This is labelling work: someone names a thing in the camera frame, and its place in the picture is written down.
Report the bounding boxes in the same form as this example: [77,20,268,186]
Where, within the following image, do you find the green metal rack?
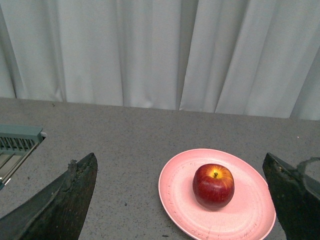
[0,124,47,189]

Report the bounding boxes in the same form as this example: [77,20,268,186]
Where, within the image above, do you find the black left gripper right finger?
[262,152,320,240]

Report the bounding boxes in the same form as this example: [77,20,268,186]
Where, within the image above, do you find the white curtain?
[0,0,320,120]

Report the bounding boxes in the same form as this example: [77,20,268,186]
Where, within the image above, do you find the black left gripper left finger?
[0,153,98,240]

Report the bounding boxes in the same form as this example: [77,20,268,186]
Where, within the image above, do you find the pink round plate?
[158,149,276,240]

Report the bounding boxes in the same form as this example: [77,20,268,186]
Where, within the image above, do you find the red apple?
[192,163,235,211]

